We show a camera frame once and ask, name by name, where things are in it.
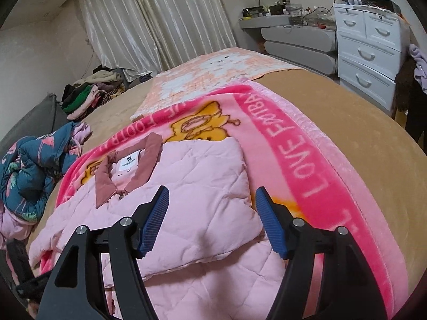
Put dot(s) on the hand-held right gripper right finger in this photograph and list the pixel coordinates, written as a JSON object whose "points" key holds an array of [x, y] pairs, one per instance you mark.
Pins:
{"points": [[268, 221]]}

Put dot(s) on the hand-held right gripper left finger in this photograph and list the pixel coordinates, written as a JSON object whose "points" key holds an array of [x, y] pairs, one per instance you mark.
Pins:
{"points": [[155, 220]]}

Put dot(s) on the light pink quilted comforter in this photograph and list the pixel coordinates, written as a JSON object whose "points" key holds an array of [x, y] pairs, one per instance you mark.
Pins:
{"points": [[200, 190]]}

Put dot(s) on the pile of clothes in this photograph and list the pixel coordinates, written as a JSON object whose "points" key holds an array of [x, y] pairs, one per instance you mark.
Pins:
{"points": [[86, 96]]}

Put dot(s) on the pink printed blanket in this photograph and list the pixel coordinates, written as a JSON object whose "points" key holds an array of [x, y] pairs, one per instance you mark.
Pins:
{"points": [[300, 140]]}

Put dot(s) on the blue floral quilted jacket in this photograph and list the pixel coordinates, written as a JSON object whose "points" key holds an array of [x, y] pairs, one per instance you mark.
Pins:
{"points": [[33, 160]]}

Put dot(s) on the grey cushion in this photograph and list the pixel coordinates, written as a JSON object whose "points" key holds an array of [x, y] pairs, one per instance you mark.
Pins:
{"points": [[36, 123]]}

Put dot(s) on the peach patterned blanket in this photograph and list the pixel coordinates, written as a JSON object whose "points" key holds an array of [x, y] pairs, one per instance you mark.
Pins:
{"points": [[200, 73]]}

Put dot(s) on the grey cluttered desk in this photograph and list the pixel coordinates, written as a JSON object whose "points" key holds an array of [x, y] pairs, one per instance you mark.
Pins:
{"points": [[293, 45]]}

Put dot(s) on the brown fuzzy garment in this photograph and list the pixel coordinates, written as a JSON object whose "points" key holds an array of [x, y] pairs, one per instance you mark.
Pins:
{"points": [[404, 83]]}

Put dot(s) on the white drawer chest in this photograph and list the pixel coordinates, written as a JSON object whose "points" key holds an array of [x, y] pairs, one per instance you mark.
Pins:
{"points": [[363, 50]]}

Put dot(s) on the white pleated curtain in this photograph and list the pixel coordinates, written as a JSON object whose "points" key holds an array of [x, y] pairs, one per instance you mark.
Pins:
{"points": [[150, 16]]}

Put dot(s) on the clutter on dresser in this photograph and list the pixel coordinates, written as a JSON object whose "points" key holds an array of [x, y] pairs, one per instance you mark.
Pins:
{"points": [[287, 11]]}

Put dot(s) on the lilac cloth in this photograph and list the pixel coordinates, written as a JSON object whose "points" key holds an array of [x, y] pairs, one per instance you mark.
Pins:
{"points": [[421, 70]]}

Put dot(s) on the black box on chest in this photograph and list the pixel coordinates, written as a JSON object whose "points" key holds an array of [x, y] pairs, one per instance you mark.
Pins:
{"points": [[380, 3]]}

